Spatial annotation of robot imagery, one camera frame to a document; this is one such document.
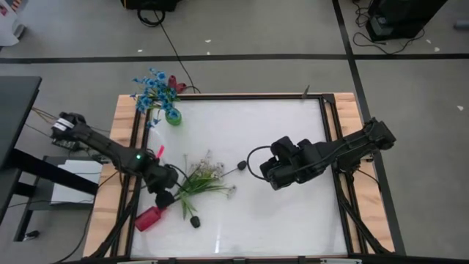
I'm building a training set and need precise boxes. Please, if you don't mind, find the white flower bunch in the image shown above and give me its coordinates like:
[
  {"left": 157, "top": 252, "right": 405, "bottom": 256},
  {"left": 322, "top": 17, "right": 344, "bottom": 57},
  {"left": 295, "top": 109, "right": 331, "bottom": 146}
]
[
  {"left": 174, "top": 166, "right": 237, "bottom": 208},
  {"left": 182, "top": 149, "right": 226, "bottom": 184}
]

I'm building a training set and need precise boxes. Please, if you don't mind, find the wooden base board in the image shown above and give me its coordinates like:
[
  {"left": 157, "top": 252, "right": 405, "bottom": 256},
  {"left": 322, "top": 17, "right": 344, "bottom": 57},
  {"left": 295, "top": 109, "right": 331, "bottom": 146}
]
[{"left": 82, "top": 91, "right": 396, "bottom": 258}]

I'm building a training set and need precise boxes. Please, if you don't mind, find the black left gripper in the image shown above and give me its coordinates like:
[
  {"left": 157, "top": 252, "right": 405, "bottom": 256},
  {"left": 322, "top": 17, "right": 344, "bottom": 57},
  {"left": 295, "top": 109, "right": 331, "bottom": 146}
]
[{"left": 146, "top": 164, "right": 181, "bottom": 210}]

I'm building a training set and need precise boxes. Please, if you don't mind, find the green glass vase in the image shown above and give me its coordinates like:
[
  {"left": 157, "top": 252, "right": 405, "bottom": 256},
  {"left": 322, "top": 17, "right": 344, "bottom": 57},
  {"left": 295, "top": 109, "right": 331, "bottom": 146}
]
[{"left": 164, "top": 108, "right": 183, "bottom": 127}]

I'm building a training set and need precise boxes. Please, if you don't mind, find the black desk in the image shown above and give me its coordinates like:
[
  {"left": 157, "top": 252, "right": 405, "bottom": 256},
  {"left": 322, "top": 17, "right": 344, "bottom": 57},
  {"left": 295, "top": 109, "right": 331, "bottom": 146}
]
[{"left": 0, "top": 76, "right": 100, "bottom": 243}]

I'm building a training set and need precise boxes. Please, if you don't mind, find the white cart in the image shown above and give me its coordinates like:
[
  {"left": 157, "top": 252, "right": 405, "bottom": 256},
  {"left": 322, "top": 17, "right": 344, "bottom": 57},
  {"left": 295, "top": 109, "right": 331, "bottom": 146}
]
[{"left": 0, "top": 0, "right": 27, "bottom": 48}]

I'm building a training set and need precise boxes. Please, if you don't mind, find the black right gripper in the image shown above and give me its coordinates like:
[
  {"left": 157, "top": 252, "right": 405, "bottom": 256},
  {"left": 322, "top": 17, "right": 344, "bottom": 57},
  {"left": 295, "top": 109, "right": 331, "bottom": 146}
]
[{"left": 259, "top": 135, "right": 325, "bottom": 191}]

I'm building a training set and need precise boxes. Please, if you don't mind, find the black floor cable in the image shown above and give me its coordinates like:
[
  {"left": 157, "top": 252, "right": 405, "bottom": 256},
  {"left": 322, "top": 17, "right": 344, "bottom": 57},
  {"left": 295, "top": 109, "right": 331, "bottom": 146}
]
[{"left": 136, "top": 7, "right": 202, "bottom": 95}]

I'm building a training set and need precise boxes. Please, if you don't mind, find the black computer case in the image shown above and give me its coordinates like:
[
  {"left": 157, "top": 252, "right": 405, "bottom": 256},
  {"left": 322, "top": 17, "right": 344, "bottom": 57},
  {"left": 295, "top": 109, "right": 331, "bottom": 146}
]
[{"left": 365, "top": 0, "right": 448, "bottom": 43}]

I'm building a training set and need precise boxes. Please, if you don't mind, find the white flat box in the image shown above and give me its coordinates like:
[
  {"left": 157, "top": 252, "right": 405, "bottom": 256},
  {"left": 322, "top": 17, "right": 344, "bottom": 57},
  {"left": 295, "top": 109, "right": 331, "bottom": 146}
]
[{"left": 50, "top": 159, "right": 104, "bottom": 205}]

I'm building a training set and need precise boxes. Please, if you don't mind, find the black box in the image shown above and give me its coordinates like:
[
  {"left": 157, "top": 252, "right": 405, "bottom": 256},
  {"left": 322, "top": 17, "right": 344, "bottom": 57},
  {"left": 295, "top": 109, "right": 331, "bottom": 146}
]
[{"left": 120, "top": 0, "right": 183, "bottom": 12}]

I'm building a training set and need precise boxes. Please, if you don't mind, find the black table frame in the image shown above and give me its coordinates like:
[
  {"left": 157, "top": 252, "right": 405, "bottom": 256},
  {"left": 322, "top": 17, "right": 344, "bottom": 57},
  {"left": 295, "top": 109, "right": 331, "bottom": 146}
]
[{"left": 89, "top": 92, "right": 396, "bottom": 260}]

